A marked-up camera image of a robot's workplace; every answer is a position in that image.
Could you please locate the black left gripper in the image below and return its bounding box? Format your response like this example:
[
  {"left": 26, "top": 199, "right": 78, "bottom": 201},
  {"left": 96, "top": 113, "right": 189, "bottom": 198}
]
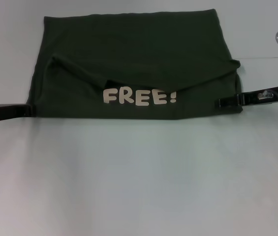
[{"left": 0, "top": 103, "right": 35, "bottom": 122}]

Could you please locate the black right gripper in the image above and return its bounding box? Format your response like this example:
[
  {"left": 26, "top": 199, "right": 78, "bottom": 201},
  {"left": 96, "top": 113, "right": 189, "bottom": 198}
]
[{"left": 218, "top": 86, "right": 278, "bottom": 109}]

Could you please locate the dark green shirt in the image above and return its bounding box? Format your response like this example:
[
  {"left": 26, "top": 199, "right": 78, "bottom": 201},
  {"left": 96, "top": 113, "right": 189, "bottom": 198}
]
[{"left": 26, "top": 8, "right": 243, "bottom": 120}]

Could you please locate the right gripper silver connector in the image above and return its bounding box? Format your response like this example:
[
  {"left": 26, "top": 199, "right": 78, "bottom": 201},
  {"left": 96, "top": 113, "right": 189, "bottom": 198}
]
[{"left": 257, "top": 90, "right": 274, "bottom": 99}]

